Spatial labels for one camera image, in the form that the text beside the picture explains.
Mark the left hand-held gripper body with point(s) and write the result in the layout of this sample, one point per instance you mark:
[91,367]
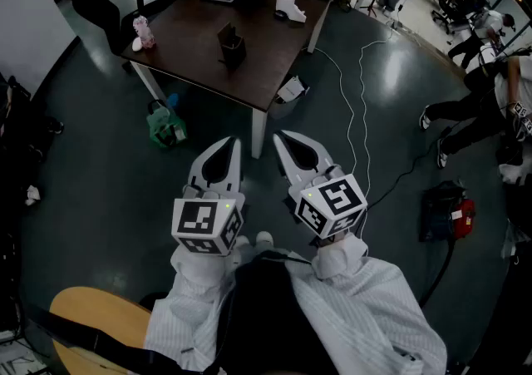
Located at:
[195,219]

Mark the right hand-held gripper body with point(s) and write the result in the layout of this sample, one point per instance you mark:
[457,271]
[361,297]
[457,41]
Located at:
[332,203]

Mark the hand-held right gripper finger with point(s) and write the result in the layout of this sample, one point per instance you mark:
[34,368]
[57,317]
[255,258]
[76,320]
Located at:
[286,163]
[318,152]

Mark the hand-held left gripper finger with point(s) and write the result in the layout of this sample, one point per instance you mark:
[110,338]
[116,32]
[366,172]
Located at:
[237,169]
[198,167]

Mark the black box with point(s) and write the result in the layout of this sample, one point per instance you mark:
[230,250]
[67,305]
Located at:
[232,49]

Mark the person's right forearm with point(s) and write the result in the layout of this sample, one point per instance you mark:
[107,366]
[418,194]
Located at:
[357,302]

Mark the person's left forearm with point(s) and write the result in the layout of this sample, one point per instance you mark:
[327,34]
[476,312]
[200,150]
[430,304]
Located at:
[187,302]

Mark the person's left white shoe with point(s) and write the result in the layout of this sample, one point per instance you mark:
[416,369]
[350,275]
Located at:
[242,242]

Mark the person's white shoe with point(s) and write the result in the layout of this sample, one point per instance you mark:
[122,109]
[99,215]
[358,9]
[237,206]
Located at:
[264,238]
[242,242]

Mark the green bag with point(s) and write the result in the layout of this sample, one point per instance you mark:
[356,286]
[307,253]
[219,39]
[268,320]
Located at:
[166,126]

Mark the bin with white liner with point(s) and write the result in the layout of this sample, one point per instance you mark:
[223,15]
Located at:
[291,90]

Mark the person's right white shoe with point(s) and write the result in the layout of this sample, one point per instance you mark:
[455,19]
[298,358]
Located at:
[264,238]

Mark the black bag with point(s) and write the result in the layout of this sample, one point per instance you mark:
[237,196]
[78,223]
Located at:
[436,215]

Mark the person's black front clothing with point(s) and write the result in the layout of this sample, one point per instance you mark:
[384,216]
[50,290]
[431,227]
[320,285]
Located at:
[266,315]

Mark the red canister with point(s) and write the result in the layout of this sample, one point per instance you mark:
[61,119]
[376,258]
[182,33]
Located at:
[464,219]

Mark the round wooden table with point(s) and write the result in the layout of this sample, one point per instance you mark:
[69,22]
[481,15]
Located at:
[95,311]

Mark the dark brown table white legs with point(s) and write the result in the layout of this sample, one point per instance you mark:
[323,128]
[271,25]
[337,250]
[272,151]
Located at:
[187,32]

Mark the small white oval object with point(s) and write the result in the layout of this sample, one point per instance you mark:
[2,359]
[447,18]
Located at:
[136,45]

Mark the small black round object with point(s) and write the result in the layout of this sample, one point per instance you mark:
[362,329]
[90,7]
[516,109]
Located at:
[280,14]

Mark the pink drink bottle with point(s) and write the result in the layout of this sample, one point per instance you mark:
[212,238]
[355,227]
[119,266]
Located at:
[144,32]

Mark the white paper towel roll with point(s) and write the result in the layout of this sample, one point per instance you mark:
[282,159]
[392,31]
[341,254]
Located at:
[287,1]

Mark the crumpled white paper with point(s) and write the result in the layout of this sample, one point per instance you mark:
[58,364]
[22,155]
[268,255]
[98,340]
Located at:
[32,194]

